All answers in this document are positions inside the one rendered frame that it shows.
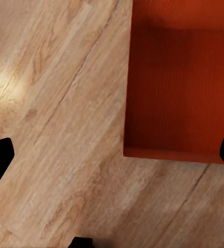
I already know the storage box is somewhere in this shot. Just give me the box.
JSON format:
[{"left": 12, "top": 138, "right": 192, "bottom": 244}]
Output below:
[{"left": 123, "top": 0, "right": 224, "bottom": 164}]

